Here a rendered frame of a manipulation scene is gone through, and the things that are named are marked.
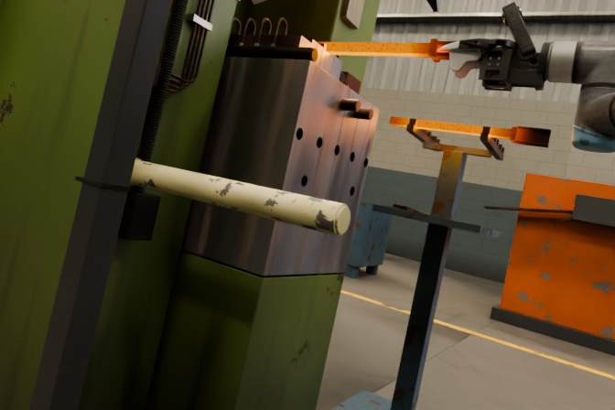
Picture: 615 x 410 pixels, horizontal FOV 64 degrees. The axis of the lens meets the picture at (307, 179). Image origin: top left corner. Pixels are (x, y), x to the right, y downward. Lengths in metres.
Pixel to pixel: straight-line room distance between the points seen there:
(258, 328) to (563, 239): 3.63
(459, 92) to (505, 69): 8.14
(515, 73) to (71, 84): 0.83
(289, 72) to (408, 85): 8.46
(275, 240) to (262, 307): 0.14
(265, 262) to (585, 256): 3.65
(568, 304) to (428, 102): 5.56
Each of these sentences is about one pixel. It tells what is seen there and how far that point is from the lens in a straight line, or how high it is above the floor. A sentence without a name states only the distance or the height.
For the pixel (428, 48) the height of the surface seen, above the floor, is 1.00.
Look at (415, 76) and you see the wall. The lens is 9.49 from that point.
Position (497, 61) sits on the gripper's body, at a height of 0.97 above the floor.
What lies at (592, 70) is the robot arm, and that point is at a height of 0.96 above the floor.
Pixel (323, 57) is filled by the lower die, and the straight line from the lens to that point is 1.19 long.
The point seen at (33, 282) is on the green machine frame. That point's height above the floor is 0.39.
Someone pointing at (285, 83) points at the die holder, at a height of 0.86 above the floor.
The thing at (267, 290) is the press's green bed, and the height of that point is 0.44.
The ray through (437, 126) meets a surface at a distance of 1.48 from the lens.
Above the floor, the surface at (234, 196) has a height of 0.62.
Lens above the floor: 0.64
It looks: 2 degrees up
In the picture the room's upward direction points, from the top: 12 degrees clockwise
